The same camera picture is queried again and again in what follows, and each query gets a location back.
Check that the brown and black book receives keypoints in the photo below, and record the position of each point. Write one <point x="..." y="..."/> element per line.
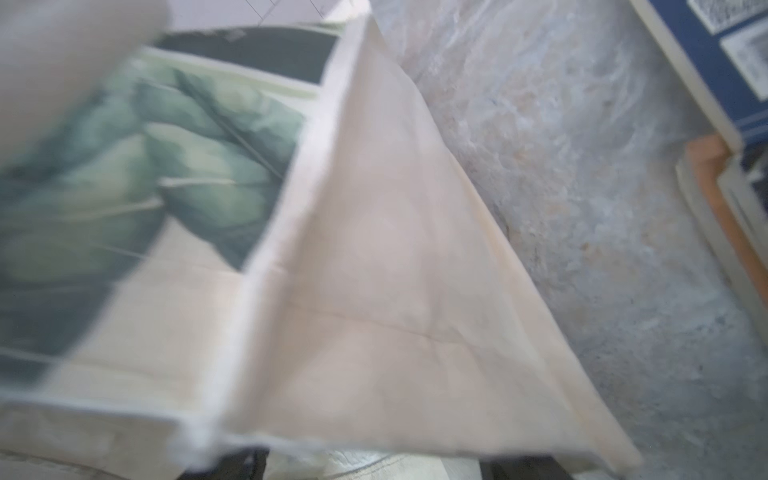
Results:
<point x="704" y="159"/>

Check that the floral canvas tote bag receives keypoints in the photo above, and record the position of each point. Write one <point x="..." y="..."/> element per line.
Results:
<point x="250" y="247"/>

